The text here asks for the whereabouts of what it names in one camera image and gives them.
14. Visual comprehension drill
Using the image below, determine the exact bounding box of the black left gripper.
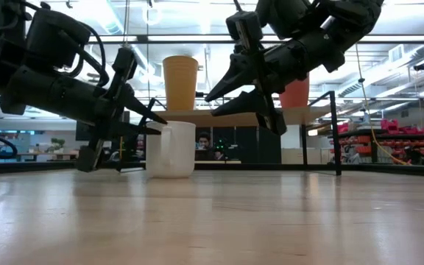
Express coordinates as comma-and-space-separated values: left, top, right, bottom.
76, 46, 168, 173

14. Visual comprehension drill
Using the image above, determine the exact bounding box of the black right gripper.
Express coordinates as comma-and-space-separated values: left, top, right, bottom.
205, 10, 345, 136

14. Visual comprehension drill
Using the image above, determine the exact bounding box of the red-orange plastic cup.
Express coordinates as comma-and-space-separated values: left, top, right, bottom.
278, 75, 311, 109

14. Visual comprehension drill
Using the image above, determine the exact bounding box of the white ceramic mug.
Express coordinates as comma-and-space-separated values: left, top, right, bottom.
145, 120, 197, 180

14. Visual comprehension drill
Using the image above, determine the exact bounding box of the yellow-orange plastic cup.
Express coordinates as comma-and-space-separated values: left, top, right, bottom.
162, 55, 199, 112

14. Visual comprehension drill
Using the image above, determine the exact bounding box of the person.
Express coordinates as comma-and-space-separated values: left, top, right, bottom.
196, 131, 225, 161

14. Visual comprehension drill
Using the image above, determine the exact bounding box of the green potted plant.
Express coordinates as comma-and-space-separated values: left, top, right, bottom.
49, 137, 66, 154

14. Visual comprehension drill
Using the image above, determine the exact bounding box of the beige cabinet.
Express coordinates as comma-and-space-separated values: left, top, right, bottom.
280, 146, 331, 166

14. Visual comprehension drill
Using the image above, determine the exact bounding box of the wooden room table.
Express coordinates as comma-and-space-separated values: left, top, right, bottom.
16, 149, 82, 162

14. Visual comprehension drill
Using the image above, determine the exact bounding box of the rack with red bins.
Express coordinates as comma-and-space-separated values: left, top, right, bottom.
328, 118, 424, 166

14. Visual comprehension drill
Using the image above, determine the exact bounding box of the wooden shelf with black frame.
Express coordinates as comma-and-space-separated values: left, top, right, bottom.
118, 91, 342, 177

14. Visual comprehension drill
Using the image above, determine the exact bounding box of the yellow hanging cord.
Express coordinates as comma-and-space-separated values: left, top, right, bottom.
354, 43, 408, 166

